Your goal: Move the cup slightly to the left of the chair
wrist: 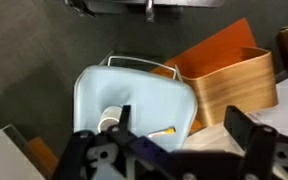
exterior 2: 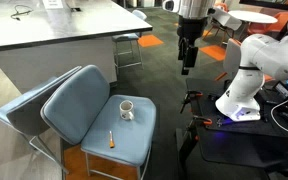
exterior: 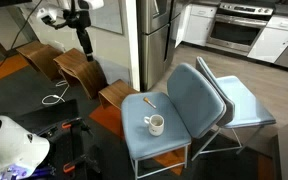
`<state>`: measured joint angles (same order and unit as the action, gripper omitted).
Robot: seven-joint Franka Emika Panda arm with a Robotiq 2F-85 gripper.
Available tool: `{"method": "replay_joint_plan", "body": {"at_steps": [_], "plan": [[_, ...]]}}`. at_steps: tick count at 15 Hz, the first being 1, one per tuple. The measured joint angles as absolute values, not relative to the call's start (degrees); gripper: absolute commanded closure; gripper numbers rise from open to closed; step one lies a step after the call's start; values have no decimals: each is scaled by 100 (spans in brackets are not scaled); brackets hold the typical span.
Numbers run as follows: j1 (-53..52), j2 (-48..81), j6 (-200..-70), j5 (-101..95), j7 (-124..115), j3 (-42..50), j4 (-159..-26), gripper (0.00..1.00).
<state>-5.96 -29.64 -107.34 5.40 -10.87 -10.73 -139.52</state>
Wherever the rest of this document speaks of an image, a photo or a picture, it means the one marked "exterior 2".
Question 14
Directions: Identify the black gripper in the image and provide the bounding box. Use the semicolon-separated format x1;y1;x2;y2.
177;16;207;75

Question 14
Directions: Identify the white ceramic mug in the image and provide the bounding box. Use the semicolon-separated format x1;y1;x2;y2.
119;100;135;120

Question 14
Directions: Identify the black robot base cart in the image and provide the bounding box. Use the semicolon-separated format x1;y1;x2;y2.
176;78;288;177

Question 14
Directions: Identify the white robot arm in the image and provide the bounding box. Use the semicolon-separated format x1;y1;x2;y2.
162;0;288;122

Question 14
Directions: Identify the white shell chair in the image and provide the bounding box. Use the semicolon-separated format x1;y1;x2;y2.
207;7;242;42

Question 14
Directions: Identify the orange chair far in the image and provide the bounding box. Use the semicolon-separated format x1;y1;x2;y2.
214;3;228;12

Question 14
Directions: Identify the orange chair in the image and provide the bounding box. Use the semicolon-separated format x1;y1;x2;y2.
247;11;288;36
214;3;228;12

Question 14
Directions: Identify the orange chair right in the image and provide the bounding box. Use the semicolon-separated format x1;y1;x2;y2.
247;11;288;36

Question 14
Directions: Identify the blue padded front chair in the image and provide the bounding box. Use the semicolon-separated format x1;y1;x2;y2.
40;65;157;180

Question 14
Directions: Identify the blue padded chair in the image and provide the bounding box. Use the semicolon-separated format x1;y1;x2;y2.
40;65;157;180
0;66;81;174

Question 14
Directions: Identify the blue padded rear chair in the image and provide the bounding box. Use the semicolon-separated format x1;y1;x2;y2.
0;66;81;174

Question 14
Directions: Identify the upper orange black clamp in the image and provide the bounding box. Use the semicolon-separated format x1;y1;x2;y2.
180;90;203;112

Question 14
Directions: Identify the orange black clamp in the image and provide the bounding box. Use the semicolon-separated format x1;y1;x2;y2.
187;115;213;130
180;90;203;112

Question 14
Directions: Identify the blue stool behind counter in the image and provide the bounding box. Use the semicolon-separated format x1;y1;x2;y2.
112;32;143;73

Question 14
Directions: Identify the white round table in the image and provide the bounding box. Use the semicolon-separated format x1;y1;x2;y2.
227;10;279;41

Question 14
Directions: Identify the lower orange black clamp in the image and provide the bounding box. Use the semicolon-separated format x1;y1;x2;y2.
187;115;213;130

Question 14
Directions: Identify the white paper sign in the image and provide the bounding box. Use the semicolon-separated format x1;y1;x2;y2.
42;0;63;9

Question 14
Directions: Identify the grey counter table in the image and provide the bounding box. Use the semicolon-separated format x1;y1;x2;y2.
0;0;152;92

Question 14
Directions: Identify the white cable on cart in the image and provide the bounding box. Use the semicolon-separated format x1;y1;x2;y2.
270;93;288;141

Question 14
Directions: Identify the orange handled marker pen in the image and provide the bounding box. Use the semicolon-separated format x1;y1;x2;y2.
109;131;115;148

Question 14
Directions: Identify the black cable on counter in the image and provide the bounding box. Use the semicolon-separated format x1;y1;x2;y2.
10;4;34;21

